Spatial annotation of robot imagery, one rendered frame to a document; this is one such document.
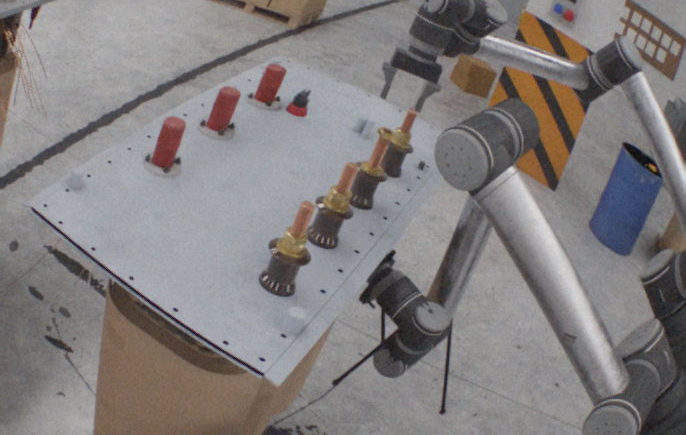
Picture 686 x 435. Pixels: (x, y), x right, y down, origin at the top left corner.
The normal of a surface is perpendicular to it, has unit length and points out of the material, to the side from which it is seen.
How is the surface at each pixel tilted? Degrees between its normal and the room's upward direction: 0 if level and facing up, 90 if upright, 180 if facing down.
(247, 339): 0
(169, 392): 90
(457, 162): 100
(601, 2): 90
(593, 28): 90
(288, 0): 90
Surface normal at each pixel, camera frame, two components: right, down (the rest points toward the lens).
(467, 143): -0.55, 0.26
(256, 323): 0.36, -0.82
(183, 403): -0.20, 0.41
